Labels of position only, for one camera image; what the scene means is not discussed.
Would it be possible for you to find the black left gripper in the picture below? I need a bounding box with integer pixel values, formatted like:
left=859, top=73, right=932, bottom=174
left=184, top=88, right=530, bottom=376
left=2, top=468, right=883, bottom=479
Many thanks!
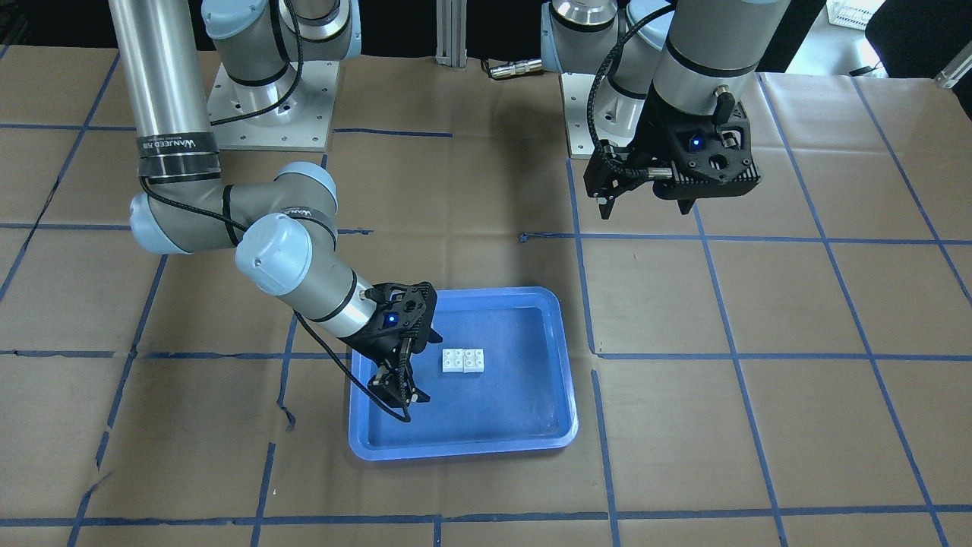
left=584, top=96, right=762, bottom=220

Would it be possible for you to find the blue plastic tray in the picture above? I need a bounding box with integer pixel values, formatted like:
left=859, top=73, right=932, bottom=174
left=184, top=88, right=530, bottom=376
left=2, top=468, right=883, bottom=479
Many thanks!
left=348, top=286, right=579, bottom=461

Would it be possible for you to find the aluminium frame post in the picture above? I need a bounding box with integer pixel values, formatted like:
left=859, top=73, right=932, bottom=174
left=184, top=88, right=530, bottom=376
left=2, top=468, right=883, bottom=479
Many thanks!
left=434, top=0, right=468, bottom=70

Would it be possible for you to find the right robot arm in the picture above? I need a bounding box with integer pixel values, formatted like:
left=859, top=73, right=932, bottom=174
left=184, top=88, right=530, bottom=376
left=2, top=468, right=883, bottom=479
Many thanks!
left=109, top=1, right=442, bottom=413

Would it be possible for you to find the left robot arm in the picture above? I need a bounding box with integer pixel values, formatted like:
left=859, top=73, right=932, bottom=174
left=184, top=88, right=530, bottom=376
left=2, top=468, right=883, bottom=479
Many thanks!
left=541, top=1, right=788, bottom=219

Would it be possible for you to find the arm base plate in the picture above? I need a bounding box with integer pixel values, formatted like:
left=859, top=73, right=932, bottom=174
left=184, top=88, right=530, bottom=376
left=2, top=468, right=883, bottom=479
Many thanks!
left=207, top=61, right=340, bottom=153
left=560, top=73, right=645, bottom=160

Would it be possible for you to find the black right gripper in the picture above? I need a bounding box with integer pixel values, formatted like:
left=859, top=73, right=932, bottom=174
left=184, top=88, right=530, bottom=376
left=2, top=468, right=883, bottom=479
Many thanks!
left=349, top=281, right=443, bottom=407

